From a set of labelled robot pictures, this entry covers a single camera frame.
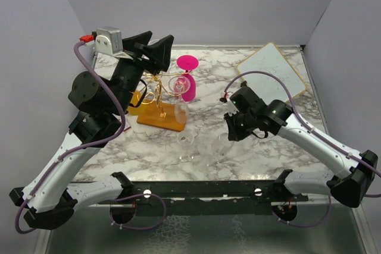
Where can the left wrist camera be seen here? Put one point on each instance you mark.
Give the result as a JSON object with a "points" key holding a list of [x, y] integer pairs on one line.
{"points": [[107, 41]]}

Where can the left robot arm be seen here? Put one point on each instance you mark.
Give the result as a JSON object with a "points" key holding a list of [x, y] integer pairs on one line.
{"points": [[50, 200]]}

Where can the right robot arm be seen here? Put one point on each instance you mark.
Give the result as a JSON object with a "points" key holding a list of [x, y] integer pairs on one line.
{"points": [[350, 172]]}

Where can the clear wine glass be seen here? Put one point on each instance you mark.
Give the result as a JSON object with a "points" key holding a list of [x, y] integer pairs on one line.
{"points": [[218, 149], [153, 44], [186, 145]]}

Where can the yellow plastic wine glass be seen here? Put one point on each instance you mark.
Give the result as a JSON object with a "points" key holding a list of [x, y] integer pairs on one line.
{"points": [[135, 109]]}

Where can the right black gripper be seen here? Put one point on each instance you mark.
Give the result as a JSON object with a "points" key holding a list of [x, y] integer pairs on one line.
{"points": [[234, 134]]}

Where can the gold wire glass rack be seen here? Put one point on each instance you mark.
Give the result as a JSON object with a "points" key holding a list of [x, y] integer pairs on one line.
{"points": [[158, 113]]}

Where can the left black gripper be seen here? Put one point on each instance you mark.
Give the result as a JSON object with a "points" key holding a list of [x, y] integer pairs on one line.
{"points": [[158, 53]]}

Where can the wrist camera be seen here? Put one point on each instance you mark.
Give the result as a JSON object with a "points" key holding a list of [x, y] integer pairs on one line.
{"points": [[107, 41], [226, 98]]}

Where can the pink plastic wine glass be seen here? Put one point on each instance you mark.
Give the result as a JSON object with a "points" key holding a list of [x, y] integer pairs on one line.
{"points": [[188, 63]]}

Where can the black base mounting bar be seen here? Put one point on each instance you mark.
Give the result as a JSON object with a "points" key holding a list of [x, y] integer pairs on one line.
{"points": [[202, 198]]}

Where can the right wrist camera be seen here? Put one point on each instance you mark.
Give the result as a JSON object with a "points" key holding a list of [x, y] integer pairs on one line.
{"points": [[226, 98]]}

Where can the white board gold rim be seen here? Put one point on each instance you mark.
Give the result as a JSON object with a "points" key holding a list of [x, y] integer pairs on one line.
{"points": [[270, 59]]}

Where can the clear flute glass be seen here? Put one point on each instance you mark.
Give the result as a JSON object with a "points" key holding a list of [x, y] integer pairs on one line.
{"points": [[177, 86]]}

